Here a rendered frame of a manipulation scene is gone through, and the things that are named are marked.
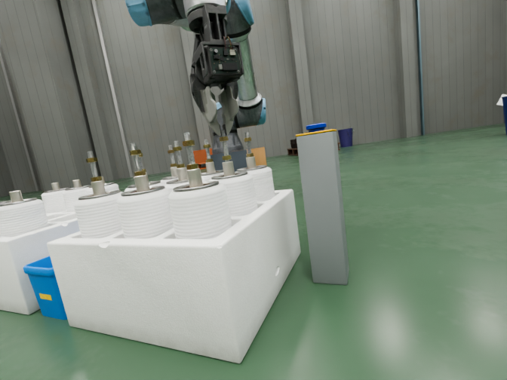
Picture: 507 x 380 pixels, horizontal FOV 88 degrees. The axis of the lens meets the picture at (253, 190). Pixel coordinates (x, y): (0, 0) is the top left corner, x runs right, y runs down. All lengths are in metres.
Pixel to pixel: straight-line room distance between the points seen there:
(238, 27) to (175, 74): 6.86
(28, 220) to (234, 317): 0.59
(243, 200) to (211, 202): 0.12
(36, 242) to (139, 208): 0.38
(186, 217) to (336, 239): 0.30
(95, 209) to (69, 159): 7.04
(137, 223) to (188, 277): 0.14
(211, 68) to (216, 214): 0.25
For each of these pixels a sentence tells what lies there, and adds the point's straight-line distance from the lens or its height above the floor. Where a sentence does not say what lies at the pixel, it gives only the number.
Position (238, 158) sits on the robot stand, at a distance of 1.19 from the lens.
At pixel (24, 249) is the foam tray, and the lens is 0.81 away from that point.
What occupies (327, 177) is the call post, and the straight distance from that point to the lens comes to 0.53.
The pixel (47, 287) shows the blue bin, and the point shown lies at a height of 0.08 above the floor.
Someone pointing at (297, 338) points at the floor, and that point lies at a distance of 0.48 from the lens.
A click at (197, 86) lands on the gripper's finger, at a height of 0.43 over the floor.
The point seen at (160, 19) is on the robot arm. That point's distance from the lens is 0.72.
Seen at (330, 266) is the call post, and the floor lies 0.04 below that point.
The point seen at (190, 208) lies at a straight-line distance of 0.41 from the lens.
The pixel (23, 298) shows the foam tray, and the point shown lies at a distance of 0.83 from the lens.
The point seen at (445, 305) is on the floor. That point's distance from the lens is 0.57.
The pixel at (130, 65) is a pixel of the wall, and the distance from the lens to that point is 8.29.
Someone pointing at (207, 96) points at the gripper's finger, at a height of 0.41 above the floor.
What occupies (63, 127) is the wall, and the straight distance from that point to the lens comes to 7.64.
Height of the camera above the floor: 0.30
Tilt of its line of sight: 9 degrees down
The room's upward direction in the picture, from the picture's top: 8 degrees counter-clockwise
